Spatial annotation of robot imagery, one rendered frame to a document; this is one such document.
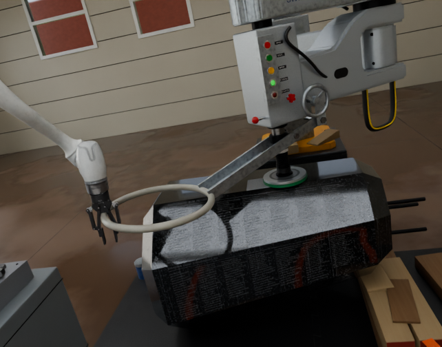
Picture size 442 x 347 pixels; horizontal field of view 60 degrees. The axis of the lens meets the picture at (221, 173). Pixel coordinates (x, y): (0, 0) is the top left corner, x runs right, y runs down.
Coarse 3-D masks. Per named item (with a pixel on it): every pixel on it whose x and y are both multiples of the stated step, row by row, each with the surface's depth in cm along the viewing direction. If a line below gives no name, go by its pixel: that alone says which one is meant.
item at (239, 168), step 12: (300, 120) 192; (312, 120) 182; (324, 120) 180; (288, 132) 191; (300, 132) 180; (264, 144) 186; (276, 144) 176; (288, 144) 179; (240, 156) 182; (252, 156) 185; (264, 156) 175; (228, 168) 180; (240, 168) 171; (252, 168) 173; (204, 180) 177; (216, 180) 179; (228, 180) 169; (216, 192) 168
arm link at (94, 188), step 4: (100, 180) 153; (104, 180) 154; (88, 184) 152; (92, 184) 152; (96, 184) 152; (100, 184) 153; (104, 184) 154; (88, 188) 153; (92, 188) 152; (96, 188) 153; (100, 188) 153; (104, 188) 154; (108, 188) 158; (88, 192) 154; (92, 192) 153; (96, 192) 153; (100, 192) 154; (104, 192) 156
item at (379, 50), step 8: (392, 24) 188; (368, 32) 187; (376, 32) 186; (384, 32) 185; (392, 32) 187; (368, 40) 189; (376, 40) 187; (384, 40) 186; (392, 40) 188; (368, 48) 190; (376, 48) 188; (384, 48) 188; (392, 48) 189; (368, 56) 192; (376, 56) 190; (384, 56) 189; (392, 56) 190; (368, 64) 193; (376, 64) 191; (384, 64) 190; (392, 64) 193
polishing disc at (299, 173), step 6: (294, 168) 194; (300, 168) 192; (264, 174) 194; (270, 174) 192; (294, 174) 186; (300, 174) 184; (264, 180) 187; (270, 180) 184; (276, 180) 183; (282, 180) 181; (288, 180) 180; (294, 180) 179
